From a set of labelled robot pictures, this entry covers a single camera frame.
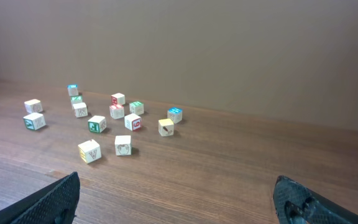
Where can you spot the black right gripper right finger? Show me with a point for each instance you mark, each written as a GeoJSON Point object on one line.
{"type": "Point", "coordinates": [296, 204]}

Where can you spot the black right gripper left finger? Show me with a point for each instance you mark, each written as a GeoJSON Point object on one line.
{"type": "Point", "coordinates": [53, 204]}

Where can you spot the wooden block yellow side A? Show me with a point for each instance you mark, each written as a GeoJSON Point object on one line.
{"type": "Point", "coordinates": [89, 151]}

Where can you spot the wooden block green C side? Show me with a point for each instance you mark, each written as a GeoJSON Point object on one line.
{"type": "Point", "coordinates": [97, 124]}

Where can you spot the wooden block apple picture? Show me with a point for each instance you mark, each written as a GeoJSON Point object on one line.
{"type": "Point", "coordinates": [123, 145]}

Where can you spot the green Z wooden block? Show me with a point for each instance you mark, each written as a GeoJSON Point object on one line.
{"type": "Point", "coordinates": [76, 99]}

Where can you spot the wooden block green V side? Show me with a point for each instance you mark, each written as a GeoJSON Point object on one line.
{"type": "Point", "coordinates": [34, 121]}

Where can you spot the yellow top wooden block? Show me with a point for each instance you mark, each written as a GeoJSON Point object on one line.
{"type": "Point", "coordinates": [33, 106]}

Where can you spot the red top wooden block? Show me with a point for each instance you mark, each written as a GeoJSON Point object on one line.
{"type": "Point", "coordinates": [116, 111]}

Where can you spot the wooden block red six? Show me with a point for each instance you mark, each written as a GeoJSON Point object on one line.
{"type": "Point", "coordinates": [133, 122]}

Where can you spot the blue top wooden block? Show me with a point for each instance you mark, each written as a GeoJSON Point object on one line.
{"type": "Point", "coordinates": [73, 89]}

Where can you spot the red side wooden block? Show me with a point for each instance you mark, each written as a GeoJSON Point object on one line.
{"type": "Point", "coordinates": [118, 98]}

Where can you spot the green N wooden block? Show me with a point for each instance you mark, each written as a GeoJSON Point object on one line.
{"type": "Point", "coordinates": [136, 107]}

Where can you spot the yellow top block carrot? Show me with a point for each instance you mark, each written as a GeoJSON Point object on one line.
{"type": "Point", "coordinates": [166, 127]}

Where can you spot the blue top block right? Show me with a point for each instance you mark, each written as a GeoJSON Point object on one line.
{"type": "Point", "coordinates": [175, 114]}

